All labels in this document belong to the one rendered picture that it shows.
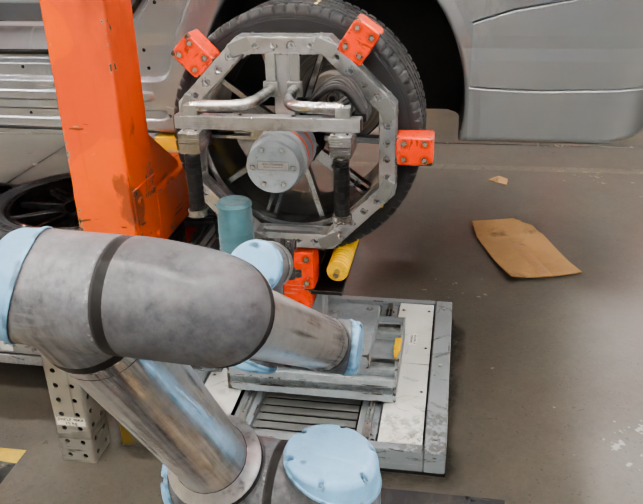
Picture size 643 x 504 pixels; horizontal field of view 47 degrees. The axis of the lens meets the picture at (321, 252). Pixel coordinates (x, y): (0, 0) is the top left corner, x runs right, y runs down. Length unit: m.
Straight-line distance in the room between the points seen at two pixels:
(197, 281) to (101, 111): 1.28
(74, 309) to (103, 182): 1.31
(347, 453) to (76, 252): 0.62
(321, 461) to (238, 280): 0.52
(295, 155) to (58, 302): 1.08
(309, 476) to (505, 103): 1.41
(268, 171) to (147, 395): 0.96
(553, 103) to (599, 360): 0.89
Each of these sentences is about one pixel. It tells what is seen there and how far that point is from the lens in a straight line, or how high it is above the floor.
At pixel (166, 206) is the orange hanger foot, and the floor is 0.62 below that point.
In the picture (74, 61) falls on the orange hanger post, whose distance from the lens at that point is 1.93.
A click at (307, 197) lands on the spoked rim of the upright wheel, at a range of 2.20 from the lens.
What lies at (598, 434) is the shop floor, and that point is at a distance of 2.34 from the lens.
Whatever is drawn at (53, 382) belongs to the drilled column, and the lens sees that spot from 2.13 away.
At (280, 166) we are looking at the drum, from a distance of 1.73.
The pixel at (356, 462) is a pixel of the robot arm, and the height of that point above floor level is 0.63.
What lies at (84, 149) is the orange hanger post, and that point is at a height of 0.85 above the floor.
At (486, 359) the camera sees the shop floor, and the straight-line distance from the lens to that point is 2.58.
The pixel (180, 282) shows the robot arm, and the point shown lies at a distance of 0.68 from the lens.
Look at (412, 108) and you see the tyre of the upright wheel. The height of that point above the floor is 0.94.
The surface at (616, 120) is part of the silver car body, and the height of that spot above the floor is 0.81.
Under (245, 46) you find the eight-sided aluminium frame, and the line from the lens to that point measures 1.83.
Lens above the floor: 1.41
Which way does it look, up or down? 25 degrees down
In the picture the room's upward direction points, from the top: 2 degrees counter-clockwise
